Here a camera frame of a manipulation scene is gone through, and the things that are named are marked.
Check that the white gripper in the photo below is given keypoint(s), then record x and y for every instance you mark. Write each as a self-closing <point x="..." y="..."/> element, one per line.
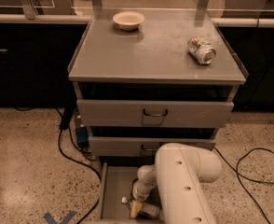
<point x="139" y="194"/>

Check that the grey drawer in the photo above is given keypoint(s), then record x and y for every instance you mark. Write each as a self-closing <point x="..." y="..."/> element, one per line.
<point x="165" y="114"/>
<point x="138" y="147"/>
<point x="118" y="180"/>

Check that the blue power adapter box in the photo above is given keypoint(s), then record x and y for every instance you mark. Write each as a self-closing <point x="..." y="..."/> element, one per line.
<point x="81" y="133"/>

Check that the grey top drawer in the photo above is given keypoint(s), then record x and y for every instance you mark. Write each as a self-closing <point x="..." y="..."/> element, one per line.
<point x="165" y="114"/>

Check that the grey middle drawer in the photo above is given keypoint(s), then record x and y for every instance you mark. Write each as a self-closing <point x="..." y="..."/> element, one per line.
<point x="138" y="147"/>

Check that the beige ceramic bowl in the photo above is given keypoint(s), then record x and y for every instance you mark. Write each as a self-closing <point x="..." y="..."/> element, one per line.
<point x="128" y="20"/>

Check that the dark background counter cabinet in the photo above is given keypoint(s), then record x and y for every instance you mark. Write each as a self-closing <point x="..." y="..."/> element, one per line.
<point x="33" y="63"/>

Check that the white horizontal rail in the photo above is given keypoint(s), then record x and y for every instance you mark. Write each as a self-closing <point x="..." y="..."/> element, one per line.
<point x="66" y="19"/>

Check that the crushed aluminium drink can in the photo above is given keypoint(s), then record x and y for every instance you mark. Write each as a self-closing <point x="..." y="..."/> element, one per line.
<point x="201" y="49"/>

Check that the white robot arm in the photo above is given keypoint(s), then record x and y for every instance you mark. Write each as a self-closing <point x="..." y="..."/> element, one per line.
<point x="171" y="187"/>

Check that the clear plastic water bottle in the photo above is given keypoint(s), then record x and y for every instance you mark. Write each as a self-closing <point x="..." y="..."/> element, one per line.
<point x="147" y="210"/>

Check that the grey bottom drawer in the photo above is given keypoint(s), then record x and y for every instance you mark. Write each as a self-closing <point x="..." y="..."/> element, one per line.
<point x="118" y="180"/>

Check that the grey drawer cabinet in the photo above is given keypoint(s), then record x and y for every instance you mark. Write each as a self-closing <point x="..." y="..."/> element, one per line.
<point x="152" y="63"/>

